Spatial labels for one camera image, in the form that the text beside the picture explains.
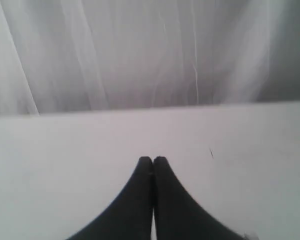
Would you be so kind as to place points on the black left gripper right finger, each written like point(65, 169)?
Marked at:
point(177, 215)

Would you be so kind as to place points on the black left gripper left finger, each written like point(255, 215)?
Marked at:
point(129, 216)

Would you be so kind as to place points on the white backdrop curtain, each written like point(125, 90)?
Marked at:
point(60, 56)

